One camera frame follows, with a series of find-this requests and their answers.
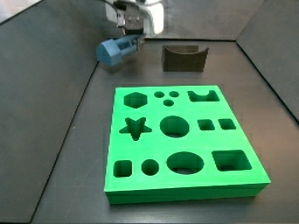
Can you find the green foam shape-sorter block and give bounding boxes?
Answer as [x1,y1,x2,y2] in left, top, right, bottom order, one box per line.
[104,86,271,204]

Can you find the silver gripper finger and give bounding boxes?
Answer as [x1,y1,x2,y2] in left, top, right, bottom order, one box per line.
[133,35,145,47]

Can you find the black curved fixture stand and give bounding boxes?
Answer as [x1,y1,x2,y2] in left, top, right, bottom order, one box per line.
[162,45,209,72]

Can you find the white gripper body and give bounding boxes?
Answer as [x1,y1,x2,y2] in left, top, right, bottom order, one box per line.
[104,0,164,36]

